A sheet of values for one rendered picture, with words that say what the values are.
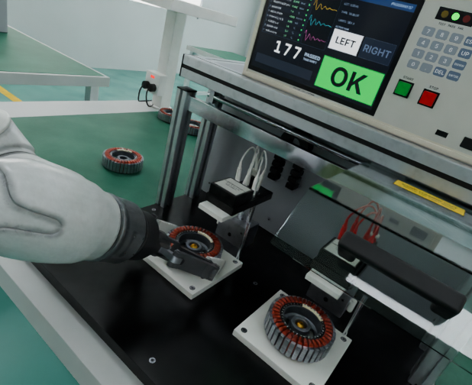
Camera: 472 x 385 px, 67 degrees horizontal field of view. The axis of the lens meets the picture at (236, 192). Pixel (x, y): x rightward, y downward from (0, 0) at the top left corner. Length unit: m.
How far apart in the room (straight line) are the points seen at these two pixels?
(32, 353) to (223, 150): 1.01
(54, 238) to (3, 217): 0.05
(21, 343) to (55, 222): 1.21
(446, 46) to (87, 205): 0.51
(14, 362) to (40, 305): 0.89
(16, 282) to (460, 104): 0.72
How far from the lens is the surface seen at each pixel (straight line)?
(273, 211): 0.87
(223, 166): 0.93
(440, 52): 0.61
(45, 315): 0.63
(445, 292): 0.35
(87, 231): 0.42
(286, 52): 0.68
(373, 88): 0.62
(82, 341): 0.60
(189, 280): 0.66
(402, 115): 0.61
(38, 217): 0.38
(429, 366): 0.69
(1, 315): 1.68
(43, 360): 1.52
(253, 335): 0.61
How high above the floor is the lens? 1.21
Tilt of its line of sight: 25 degrees down
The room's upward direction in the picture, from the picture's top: 17 degrees clockwise
